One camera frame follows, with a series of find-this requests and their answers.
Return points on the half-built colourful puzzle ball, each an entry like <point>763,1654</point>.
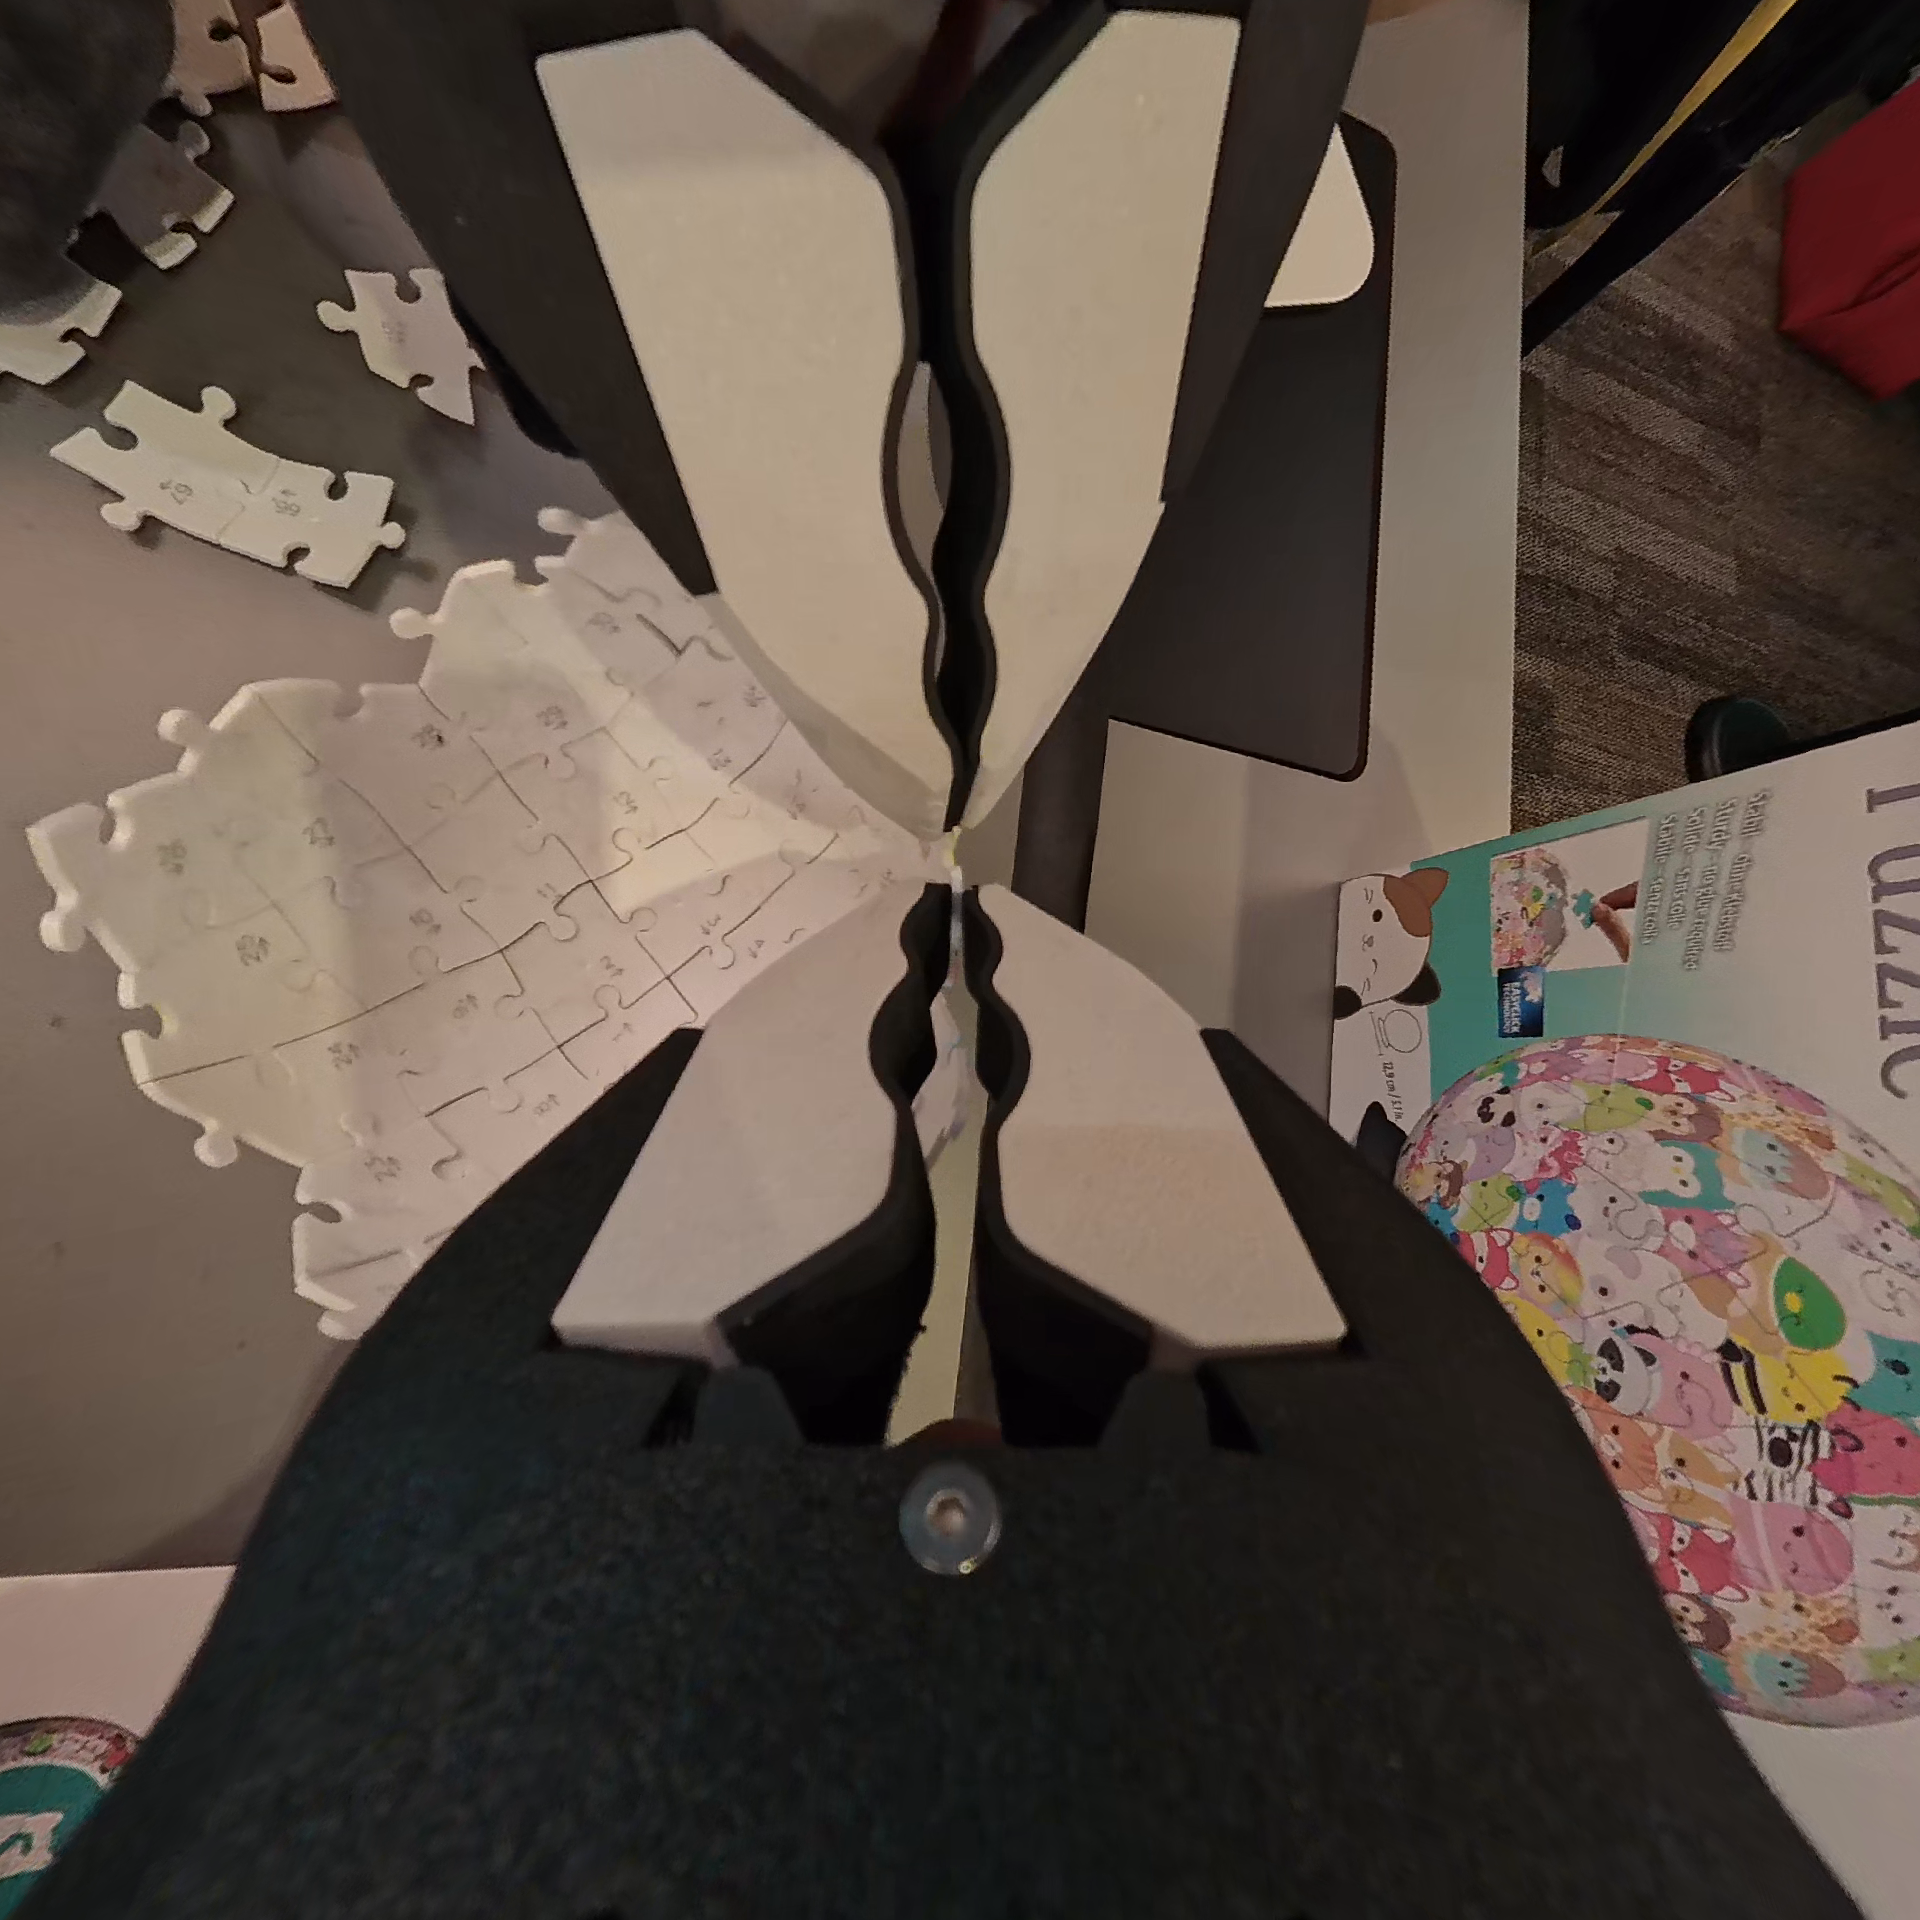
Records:
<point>451,898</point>

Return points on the red fabric bag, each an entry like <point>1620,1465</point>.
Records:
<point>1860,257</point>

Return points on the white printed instruction leaflet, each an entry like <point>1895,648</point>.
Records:
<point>91,1649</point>

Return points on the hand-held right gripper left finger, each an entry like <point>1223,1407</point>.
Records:
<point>706,1199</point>

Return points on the black office chair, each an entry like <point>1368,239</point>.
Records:
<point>1620,90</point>

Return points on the black rounded table panel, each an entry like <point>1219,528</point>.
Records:
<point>1274,525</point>

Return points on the scattered pile of puzzle pieces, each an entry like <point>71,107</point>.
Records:
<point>226,480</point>

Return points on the printed cardboard puzzle box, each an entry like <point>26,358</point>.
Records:
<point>1651,1199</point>

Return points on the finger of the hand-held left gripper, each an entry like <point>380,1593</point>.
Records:
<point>1112,301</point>
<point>750,301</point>

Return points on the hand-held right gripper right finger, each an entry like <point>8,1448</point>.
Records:
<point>1188,1199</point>

